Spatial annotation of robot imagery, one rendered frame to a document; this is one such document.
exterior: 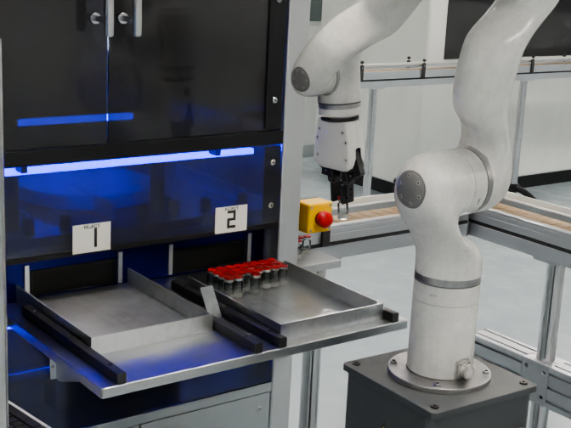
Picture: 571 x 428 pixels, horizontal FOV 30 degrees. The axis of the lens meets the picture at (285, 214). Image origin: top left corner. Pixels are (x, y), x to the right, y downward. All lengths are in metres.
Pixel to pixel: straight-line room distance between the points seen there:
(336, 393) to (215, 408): 1.57
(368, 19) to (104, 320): 0.78
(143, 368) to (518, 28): 0.87
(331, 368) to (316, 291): 1.94
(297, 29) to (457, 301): 0.79
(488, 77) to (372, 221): 1.05
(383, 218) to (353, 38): 0.94
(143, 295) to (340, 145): 0.54
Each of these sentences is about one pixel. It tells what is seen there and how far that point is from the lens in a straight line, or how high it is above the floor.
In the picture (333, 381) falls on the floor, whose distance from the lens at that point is 4.14.
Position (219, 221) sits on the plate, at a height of 1.02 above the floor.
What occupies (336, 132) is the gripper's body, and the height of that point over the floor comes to 1.27.
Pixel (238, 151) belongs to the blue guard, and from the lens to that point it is 2.34.
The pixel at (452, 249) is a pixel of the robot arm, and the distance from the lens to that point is 1.87.
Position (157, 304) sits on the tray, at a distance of 2.23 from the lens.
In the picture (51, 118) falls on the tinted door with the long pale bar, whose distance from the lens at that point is 2.12.
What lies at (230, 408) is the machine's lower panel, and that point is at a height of 0.56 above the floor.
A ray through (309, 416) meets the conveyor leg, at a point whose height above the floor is 0.39.
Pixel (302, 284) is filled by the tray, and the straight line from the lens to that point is 2.39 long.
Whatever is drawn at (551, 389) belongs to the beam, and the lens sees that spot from 3.01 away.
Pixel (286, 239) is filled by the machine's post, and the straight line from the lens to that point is 2.48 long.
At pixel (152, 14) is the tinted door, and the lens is 2.20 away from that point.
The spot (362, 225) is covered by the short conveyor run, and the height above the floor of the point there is 0.92.
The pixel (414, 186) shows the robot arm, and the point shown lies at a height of 1.23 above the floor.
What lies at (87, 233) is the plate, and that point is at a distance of 2.19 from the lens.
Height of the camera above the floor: 1.62
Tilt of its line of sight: 14 degrees down
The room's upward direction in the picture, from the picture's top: 3 degrees clockwise
